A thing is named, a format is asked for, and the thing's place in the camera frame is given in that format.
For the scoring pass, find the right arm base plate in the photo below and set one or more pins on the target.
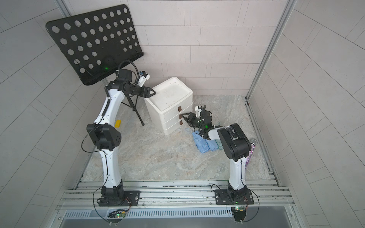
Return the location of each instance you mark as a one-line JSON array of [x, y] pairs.
[[242, 197]]

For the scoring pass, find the purple glitter bottle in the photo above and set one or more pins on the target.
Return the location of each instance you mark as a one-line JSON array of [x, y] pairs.
[[253, 142]]

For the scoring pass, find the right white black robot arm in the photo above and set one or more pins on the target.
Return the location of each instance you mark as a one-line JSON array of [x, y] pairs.
[[235, 144]]

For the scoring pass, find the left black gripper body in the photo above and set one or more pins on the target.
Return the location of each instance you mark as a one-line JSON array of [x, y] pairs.
[[135, 90]]

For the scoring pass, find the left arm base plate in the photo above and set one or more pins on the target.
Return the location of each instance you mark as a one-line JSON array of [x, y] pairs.
[[129, 198]]

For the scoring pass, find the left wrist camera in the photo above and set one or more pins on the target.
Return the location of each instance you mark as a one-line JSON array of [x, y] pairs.
[[143, 77]]

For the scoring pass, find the yellow small block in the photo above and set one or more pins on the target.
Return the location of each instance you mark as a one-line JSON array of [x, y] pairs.
[[118, 123]]

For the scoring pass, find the white three-drawer cabinet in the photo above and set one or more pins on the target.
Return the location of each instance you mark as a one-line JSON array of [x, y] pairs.
[[172, 99]]

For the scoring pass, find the right circuit board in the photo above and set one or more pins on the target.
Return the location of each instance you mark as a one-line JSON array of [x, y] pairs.
[[239, 214]]

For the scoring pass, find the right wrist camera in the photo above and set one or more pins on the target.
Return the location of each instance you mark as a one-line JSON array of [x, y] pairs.
[[200, 110]]

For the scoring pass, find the black perforated music stand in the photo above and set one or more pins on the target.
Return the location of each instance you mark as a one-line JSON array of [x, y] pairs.
[[98, 44]]

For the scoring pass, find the aluminium mounting rail frame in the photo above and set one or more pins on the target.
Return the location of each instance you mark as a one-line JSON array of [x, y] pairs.
[[177, 198]]

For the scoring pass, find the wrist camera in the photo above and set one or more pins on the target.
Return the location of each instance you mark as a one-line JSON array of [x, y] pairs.
[[200, 110], [143, 77]]

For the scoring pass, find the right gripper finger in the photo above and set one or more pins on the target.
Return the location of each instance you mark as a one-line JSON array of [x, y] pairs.
[[186, 115], [189, 121]]

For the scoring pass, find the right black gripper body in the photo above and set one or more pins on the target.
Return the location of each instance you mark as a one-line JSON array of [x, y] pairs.
[[198, 122]]

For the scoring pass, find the left circuit board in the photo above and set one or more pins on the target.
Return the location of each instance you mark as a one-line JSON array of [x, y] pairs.
[[116, 216]]

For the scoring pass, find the blue umbrella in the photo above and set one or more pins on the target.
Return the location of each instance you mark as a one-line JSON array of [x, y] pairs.
[[200, 143], [212, 144]]

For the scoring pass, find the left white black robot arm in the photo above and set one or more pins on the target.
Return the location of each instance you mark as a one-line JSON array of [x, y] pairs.
[[107, 138]]

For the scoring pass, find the green folded umbrella left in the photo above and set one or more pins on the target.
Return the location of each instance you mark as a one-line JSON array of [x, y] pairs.
[[219, 144]]

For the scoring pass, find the circuit board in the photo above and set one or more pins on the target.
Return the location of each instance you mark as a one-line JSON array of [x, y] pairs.
[[239, 214], [116, 216]]

